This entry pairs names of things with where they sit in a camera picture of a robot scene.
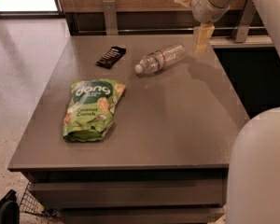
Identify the grey drawer table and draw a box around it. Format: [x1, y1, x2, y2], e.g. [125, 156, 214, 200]
[8, 35, 247, 224]

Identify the left metal wall bracket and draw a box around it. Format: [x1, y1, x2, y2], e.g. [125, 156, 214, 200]
[103, 0, 119, 35]

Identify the clear plastic water bottle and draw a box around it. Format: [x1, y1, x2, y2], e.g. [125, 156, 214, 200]
[134, 43, 187, 74]

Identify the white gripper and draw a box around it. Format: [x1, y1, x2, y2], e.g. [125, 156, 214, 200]
[174, 0, 233, 54]

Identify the black wire basket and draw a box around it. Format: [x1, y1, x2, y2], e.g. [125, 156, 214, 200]
[20, 183, 58, 217]

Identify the right metal wall bracket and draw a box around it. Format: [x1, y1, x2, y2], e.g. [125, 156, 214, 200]
[231, 0, 260, 43]

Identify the green snack bag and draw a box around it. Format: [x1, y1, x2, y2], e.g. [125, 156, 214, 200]
[63, 78, 126, 142]

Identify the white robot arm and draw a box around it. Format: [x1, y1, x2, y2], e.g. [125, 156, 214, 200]
[175, 0, 280, 224]

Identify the black candy bar wrapper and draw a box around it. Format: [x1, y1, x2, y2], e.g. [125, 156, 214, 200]
[95, 47, 126, 69]

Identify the metal wall bracket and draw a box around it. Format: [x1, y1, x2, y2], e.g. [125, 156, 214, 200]
[231, 0, 260, 43]
[103, 0, 119, 35]

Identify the black object on floor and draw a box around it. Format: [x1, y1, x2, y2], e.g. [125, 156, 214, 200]
[0, 189, 20, 224]

